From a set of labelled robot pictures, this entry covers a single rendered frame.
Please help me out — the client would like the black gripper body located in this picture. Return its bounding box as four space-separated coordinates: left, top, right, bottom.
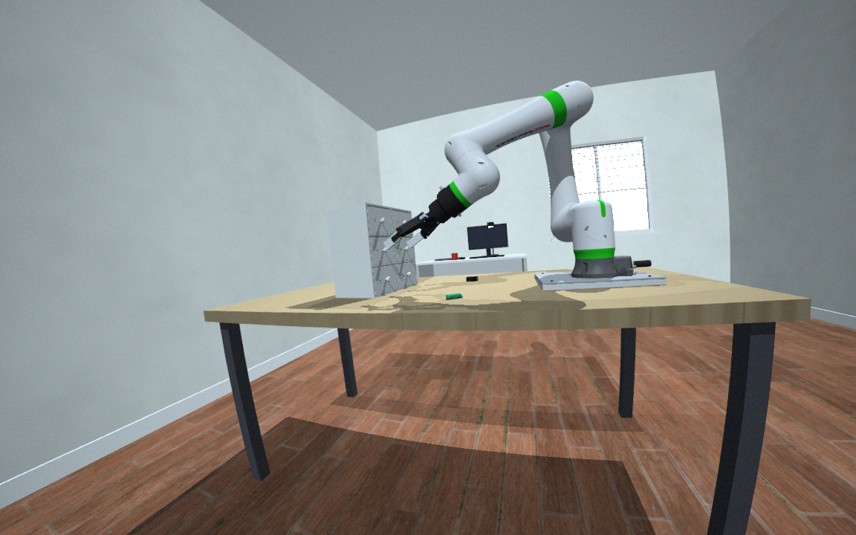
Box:
421 199 451 225

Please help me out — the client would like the grey drawer front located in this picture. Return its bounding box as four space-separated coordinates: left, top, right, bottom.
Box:
367 206 393 235
392 210 411 233
372 265 398 296
395 237 415 262
369 237 395 265
397 262 417 288

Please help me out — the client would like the white chest of drawers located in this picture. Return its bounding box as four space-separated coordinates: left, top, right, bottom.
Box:
327 203 418 298

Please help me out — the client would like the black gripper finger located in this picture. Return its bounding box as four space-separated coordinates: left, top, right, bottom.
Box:
384 212 433 250
407 222 440 248

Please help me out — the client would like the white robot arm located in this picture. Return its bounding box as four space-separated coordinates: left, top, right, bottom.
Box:
437 81 652 279

